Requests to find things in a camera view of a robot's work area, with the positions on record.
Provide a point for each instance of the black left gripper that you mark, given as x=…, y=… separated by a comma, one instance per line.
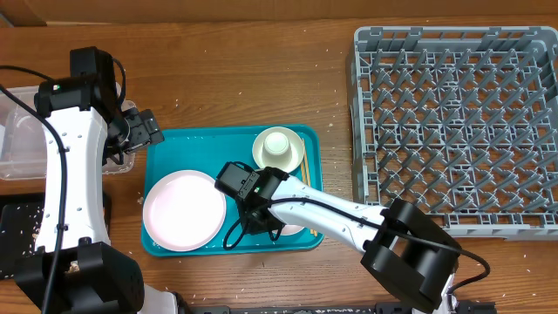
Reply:
x=145, y=130

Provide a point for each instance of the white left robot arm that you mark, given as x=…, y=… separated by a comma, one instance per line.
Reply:
x=75, y=268

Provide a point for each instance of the wooden chopstick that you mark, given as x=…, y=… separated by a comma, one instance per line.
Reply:
x=305, y=152
x=305, y=170

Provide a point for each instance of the pink small bowl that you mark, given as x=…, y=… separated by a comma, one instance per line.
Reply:
x=290, y=230

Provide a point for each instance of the rice food scraps pile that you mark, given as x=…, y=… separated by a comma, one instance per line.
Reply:
x=37, y=223

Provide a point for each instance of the grey dishwasher rack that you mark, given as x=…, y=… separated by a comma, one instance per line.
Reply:
x=461, y=122

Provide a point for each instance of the pink round plate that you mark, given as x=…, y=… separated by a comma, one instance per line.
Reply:
x=183, y=211

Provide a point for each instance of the white cup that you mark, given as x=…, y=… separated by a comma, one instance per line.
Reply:
x=276, y=146

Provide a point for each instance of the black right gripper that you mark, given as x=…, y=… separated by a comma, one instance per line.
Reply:
x=250, y=226

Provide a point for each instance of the cream white bowl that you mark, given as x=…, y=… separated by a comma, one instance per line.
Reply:
x=296, y=150

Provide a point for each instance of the clear plastic waste bin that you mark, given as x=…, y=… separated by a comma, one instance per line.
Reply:
x=23, y=149

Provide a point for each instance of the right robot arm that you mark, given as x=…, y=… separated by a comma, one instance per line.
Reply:
x=411, y=256

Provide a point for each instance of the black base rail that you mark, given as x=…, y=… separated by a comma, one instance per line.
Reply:
x=464, y=307

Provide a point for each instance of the black food waste tray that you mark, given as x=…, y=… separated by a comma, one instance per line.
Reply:
x=17, y=213

